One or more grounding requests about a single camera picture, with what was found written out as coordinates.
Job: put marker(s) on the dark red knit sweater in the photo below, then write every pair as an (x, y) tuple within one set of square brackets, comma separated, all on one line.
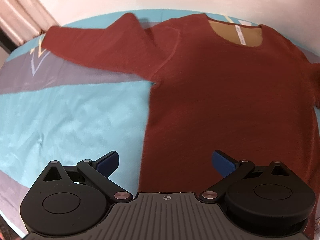
[(253, 101)]

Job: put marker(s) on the blue grey patterned bedsheet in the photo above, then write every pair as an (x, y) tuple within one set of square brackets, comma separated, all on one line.
[(52, 109)]

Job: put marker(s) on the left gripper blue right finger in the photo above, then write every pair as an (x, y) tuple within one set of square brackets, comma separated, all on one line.
[(223, 163)]

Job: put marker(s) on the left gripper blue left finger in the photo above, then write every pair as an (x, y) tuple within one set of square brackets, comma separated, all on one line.
[(107, 164)]

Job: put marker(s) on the pink patterned curtain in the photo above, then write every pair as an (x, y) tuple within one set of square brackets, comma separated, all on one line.
[(23, 20)]

